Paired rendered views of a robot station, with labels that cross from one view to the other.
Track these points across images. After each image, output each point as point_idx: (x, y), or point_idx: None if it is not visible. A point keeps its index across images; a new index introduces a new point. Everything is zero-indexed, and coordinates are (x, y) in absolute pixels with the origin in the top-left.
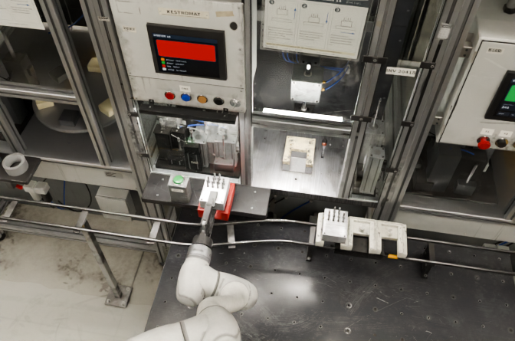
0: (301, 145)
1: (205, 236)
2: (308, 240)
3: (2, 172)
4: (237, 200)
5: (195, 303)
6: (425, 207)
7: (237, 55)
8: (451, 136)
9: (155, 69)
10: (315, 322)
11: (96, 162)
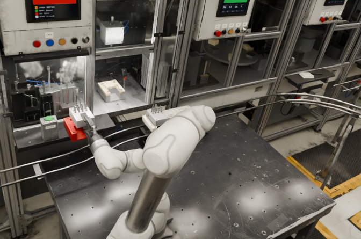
0: (110, 84)
1: (99, 135)
2: (138, 142)
3: None
4: None
5: (121, 170)
6: (192, 94)
7: None
8: (202, 34)
9: (28, 19)
10: (174, 177)
11: None
